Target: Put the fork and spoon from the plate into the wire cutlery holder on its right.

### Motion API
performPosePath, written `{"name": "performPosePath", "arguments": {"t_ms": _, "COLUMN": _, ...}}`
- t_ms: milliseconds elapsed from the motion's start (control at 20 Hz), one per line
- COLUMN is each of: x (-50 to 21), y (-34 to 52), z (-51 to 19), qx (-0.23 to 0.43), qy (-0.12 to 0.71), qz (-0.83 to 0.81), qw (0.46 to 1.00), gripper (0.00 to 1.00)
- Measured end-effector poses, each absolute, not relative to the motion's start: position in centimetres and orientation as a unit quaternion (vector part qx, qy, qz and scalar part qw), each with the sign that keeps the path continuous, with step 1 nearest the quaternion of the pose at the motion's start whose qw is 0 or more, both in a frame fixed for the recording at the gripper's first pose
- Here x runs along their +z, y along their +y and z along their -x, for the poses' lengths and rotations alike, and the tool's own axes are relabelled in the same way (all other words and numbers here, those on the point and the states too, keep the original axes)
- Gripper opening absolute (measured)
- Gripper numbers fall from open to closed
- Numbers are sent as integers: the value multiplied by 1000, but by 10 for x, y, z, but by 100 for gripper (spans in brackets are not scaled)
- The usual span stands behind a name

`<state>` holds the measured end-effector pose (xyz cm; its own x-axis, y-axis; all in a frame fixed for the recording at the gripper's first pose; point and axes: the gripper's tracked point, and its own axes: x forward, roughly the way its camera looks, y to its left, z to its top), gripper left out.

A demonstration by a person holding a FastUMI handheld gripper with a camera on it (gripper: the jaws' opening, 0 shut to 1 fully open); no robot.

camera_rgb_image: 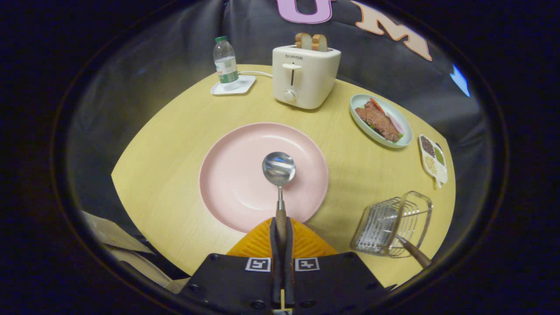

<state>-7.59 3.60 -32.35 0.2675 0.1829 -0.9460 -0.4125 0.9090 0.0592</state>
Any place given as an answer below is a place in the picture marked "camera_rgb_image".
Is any clear plastic cutlery basket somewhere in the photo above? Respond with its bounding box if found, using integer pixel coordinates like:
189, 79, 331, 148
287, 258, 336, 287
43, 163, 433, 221
350, 191, 434, 259

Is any white toaster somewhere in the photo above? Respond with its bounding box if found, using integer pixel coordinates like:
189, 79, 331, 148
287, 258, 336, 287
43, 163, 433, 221
272, 45, 342, 110

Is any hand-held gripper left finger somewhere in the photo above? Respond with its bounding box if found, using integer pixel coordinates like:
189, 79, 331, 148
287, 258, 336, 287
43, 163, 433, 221
177, 217, 280, 315

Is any green lettuce leaf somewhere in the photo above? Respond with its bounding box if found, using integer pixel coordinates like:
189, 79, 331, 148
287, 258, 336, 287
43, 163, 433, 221
367, 122, 404, 141

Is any brown meat slice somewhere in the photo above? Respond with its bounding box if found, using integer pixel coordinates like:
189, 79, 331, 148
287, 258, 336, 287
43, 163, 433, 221
355, 101, 400, 142

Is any pink round plate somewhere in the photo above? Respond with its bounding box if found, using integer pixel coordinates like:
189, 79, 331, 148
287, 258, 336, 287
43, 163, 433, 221
199, 122, 329, 234

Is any clear plastic water bottle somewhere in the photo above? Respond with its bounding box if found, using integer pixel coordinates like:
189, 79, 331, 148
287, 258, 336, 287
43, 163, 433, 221
213, 36, 240, 90

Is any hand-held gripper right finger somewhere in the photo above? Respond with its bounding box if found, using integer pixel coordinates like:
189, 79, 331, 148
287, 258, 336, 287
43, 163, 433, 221
284, 217, 388, 315

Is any pink ham slice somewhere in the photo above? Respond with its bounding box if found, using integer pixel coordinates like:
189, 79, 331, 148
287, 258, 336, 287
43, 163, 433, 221
387, 113, 405, 134

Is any white divided seasoning dish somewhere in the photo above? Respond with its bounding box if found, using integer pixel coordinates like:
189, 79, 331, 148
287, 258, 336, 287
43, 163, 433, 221
418, 134, 448, 189

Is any wooden handled metal spoon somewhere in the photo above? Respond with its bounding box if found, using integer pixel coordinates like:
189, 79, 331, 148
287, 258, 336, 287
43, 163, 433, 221
262, 151, 297, 263

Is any white square coaster tray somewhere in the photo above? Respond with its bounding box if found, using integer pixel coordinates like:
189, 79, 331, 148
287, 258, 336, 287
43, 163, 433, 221
210, 75, 257, 96

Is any light green food plate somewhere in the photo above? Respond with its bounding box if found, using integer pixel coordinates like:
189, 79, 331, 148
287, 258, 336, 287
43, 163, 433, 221
350, 94, 413, 149

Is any brown cardboard box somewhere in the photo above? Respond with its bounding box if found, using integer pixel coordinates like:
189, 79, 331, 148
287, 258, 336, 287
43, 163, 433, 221
81, 211, 191, 294

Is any wooden handled metal fork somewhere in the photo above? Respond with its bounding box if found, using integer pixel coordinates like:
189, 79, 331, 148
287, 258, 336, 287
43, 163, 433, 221
385, 219, 432, 268

